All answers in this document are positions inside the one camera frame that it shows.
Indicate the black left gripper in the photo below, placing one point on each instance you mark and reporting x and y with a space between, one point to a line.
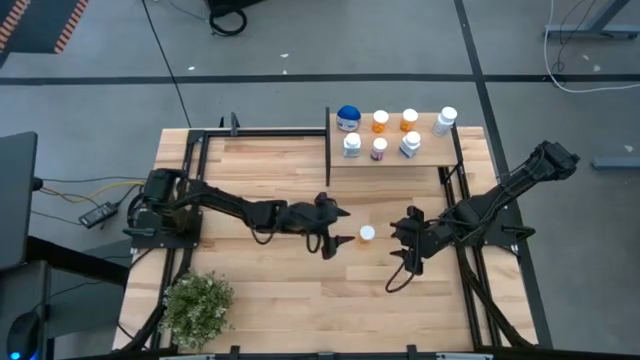
317 217

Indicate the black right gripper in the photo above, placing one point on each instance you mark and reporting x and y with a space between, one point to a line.
425 240

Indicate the orange pill bottle white cap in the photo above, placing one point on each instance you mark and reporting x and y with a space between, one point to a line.
380 117
410 116
367 232

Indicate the white Trader Joe's melatonin bottle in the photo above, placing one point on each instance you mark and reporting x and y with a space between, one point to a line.
412 139

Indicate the white jar blue lid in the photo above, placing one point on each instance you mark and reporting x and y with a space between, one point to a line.
348 114

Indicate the translucent bottle white cap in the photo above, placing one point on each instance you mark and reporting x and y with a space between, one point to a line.
446 115

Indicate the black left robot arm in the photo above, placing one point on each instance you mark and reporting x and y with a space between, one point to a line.
225 202

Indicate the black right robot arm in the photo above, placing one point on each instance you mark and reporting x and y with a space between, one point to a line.
515 185

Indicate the black shelf side panel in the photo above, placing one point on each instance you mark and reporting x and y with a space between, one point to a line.
455 150
328 150

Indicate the wooden shelf board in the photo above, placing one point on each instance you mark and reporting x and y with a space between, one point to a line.
435 155

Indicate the green artificial plant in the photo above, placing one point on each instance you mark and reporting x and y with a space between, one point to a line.
195 307

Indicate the grey floor bar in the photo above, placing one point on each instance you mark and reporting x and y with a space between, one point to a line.
617 162

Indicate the black power adapter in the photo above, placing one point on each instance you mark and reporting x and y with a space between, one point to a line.
97 215

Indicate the black desk crossbar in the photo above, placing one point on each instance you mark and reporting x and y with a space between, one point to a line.
75 260

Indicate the grey desk base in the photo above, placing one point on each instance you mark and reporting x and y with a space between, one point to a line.
590 30

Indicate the dark grey desk monitor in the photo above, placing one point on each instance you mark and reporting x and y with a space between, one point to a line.
17 200

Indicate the black computer mouse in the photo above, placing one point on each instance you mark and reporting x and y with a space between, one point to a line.
22 335

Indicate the black orange striped floor mat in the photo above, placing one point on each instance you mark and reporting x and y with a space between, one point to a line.
40 25

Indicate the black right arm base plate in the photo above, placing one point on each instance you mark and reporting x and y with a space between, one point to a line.
490 241

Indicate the black aluminium table frame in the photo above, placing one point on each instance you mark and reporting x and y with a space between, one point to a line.
260 132

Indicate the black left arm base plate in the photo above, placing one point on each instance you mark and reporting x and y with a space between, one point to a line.
165 242

